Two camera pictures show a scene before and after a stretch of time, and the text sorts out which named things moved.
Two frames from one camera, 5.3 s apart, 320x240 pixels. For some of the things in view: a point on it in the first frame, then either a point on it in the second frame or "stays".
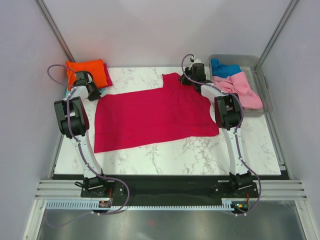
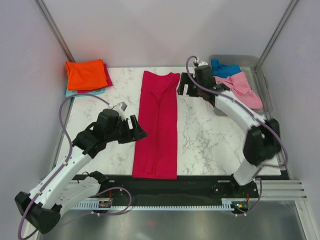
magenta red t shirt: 173,112 to 155,155
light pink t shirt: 238,84 stays
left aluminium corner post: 55,30 stays
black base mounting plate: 166,187 stays
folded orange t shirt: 95,67 stays
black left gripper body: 92,84 to 122,133
